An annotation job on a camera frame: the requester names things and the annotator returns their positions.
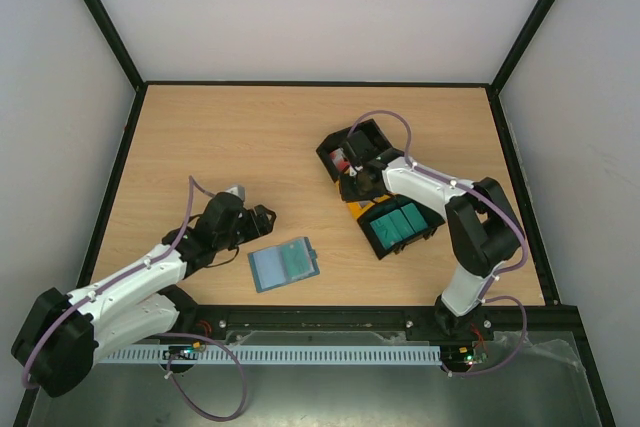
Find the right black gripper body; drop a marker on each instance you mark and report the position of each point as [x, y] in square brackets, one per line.
[353, 167]

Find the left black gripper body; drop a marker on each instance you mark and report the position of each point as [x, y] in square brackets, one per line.
[255, 222]

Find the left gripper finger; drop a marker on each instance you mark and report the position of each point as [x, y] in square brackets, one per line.
[263, 211]
[265, 225]

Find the yellow bin with cards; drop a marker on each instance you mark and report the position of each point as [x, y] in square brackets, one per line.
[370, 208]

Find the teal card holder wallet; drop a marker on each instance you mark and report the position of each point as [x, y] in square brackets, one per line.
[283, 264]

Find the black bin with red cards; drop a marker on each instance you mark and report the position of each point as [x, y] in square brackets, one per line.
[330, 151]

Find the black bin with teal cards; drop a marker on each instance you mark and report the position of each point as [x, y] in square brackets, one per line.
[434, 220]

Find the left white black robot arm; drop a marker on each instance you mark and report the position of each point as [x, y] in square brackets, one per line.
[65, 335]

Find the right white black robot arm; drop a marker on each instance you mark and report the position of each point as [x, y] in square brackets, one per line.
[486, 237]

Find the stack of white red cards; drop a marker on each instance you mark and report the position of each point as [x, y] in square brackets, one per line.
[339, 160]

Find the teal card stack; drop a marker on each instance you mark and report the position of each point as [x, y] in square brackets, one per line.
[398, 225]

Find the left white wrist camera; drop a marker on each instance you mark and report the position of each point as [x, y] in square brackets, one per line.
[237, 190]

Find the light blue slotted cable duct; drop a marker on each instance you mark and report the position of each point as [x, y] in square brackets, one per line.
[281, 355]

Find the black aluminium frame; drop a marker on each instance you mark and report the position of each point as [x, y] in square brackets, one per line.
[553, 316]

